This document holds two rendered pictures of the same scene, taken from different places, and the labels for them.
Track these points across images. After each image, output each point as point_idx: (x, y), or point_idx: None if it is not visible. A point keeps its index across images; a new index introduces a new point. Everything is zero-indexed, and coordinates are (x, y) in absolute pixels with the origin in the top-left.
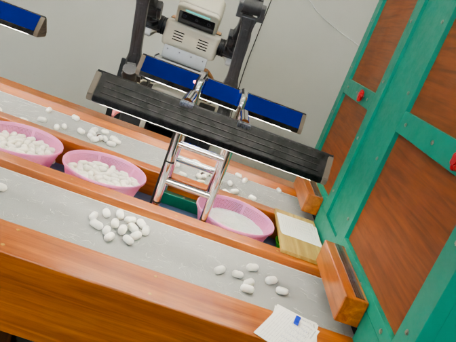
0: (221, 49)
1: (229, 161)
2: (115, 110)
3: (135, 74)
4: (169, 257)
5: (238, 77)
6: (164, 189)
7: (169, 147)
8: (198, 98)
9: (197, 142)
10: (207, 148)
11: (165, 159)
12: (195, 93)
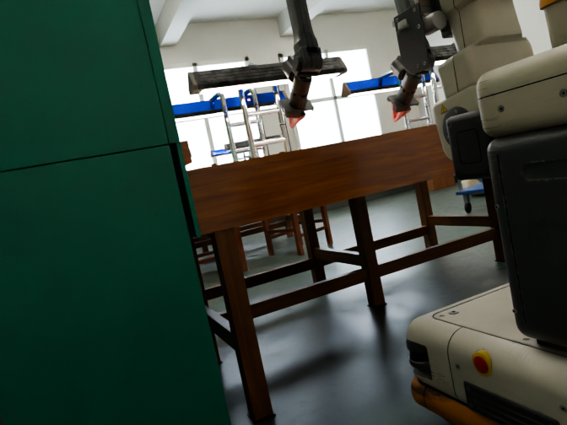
0: None
1: (225, 126)
2: (392, 114)
3: (391, 68)
4: None
5: (293, 34)
6: (263, 153)
7: (262, 125)
8: (272, 87)
9: (452, 159)
10: (492, 183)
11: (264, 132)
12: (245, 89)
